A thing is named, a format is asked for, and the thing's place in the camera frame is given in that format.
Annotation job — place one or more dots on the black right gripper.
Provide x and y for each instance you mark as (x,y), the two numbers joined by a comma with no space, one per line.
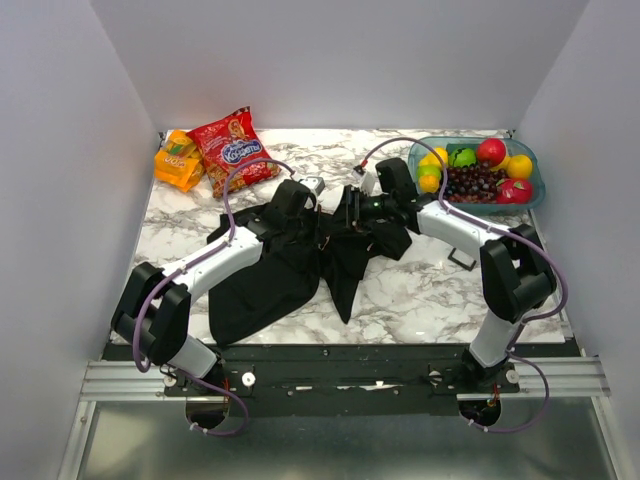
(353,199)

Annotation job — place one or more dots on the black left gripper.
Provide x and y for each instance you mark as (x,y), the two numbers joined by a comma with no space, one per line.
(312,206)

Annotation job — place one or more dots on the black t-shirt garment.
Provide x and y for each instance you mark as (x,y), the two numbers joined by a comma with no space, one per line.
(332,247)

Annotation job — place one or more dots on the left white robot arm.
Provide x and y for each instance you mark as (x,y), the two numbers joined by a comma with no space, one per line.
(153,312)

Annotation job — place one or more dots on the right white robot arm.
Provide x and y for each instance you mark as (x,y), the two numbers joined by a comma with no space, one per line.
(516,276)

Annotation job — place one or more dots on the green and yellow fruit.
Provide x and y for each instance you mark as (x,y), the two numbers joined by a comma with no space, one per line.
(429,178)

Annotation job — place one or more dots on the yellow lemon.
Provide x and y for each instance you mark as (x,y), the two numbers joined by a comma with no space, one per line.
(438,158)

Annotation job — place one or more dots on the green lime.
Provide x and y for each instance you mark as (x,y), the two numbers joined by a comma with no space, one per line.
(462,157)

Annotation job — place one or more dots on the dark grape bunch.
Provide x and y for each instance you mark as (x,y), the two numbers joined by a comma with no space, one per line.
(474,184)

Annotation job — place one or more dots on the red candy bag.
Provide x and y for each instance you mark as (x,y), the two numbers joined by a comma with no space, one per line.
(227,144)

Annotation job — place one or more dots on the red apple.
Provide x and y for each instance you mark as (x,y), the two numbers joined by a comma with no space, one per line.
(491,151)

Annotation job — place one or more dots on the red pomegranate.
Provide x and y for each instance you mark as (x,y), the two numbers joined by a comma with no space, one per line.
(514,191)

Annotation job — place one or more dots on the orange snack packet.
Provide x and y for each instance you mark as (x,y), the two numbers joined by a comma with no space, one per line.
(179,162)

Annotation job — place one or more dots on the orange fruit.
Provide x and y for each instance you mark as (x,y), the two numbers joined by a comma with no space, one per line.
(520,167)

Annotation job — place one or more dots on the teal plastic fruit bowl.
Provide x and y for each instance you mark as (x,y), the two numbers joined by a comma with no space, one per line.
(418,151)

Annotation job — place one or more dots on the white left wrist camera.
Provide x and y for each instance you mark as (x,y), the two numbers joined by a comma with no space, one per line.
(315,184)

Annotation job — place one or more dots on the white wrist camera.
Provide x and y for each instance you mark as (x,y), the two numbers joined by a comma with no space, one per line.
(364,180)
(315,184)

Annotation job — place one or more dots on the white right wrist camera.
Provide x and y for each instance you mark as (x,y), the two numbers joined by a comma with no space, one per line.
(364,180)

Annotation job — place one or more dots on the small black square frame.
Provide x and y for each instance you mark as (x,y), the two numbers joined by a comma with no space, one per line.
(462,259)

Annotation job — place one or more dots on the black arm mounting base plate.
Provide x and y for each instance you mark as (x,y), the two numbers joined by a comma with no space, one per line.
(271,381)

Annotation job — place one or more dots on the aluminium rail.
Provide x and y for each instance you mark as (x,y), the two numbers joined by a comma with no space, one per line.
(567,377)

